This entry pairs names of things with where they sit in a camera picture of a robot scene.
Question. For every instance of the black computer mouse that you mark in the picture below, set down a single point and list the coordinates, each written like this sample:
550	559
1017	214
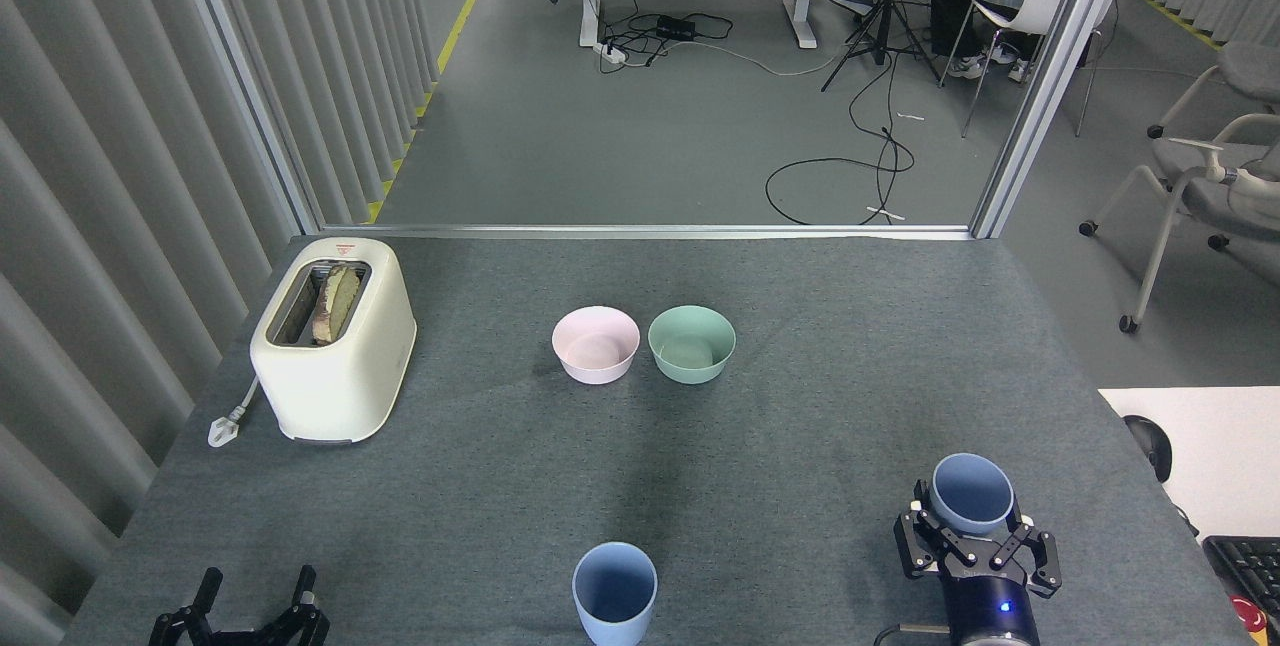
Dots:
1148	444

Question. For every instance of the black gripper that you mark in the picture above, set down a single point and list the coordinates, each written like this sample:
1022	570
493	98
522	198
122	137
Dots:
990	611

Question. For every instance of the red round object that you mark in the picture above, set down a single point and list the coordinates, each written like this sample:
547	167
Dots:
1248	616

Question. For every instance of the black tripod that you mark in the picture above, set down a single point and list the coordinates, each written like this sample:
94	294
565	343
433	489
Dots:
882	16

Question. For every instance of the white power strip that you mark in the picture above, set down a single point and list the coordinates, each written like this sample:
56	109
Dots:
612	52

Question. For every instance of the white table frame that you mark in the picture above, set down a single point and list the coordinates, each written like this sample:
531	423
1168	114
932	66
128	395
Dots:
800	24

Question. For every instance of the green bowl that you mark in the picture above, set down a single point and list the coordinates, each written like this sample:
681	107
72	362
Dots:
691	346

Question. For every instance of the silver frame rail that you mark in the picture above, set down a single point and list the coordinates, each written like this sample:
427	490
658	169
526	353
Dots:
640	232

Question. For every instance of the pink bowl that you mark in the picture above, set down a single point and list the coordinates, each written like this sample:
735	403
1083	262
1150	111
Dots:
596	348

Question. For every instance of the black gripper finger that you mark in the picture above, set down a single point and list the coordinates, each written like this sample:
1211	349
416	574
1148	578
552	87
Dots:
298	616
190	616

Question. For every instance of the blue cup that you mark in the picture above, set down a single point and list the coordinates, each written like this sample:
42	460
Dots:
614	601
972	494

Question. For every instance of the silver frame post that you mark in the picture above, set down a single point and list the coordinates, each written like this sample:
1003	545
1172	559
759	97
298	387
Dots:
250	86
1050	76

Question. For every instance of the black power adapter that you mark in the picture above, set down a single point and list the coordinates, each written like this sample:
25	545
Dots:
676	27

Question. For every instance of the white toaster power plug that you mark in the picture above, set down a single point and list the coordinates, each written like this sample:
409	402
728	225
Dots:
226	429

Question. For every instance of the black keyboard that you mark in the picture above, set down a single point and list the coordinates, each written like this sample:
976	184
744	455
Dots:
1250	566

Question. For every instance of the grey wheeled chair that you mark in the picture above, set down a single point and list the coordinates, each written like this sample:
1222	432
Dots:
1210	196
1250	71

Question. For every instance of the white desk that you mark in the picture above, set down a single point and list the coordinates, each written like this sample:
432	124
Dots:
1225	446

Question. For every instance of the cream white toaster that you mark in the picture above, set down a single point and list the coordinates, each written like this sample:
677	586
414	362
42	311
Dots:
335	386

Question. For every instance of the toasted bread slice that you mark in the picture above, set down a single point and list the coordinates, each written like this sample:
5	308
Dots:
338	301

